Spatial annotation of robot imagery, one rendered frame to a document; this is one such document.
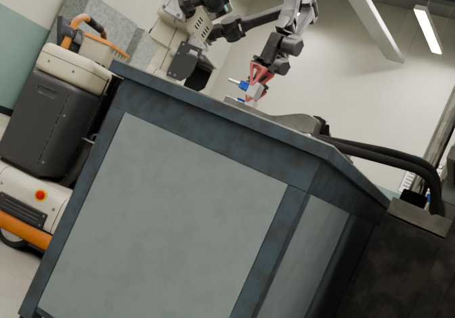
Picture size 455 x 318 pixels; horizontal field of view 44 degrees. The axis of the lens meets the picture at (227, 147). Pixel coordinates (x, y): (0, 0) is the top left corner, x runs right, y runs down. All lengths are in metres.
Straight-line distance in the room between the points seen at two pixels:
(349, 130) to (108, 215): 8.47
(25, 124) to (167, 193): 1.06
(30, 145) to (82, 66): 0.39
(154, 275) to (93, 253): 0.20
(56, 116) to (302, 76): 8.39
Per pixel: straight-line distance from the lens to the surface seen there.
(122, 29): 8.42
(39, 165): 2.40
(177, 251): 1.49
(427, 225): 2.02
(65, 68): 2.41
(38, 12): 8.14
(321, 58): 10.50
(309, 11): 2.63
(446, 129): 2.11
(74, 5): 8.08
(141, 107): 1.61
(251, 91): 2.01
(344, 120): 9.97
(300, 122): 2.06
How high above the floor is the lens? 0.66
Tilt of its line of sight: 1 degrees up
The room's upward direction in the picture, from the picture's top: 24 degrees clockwise
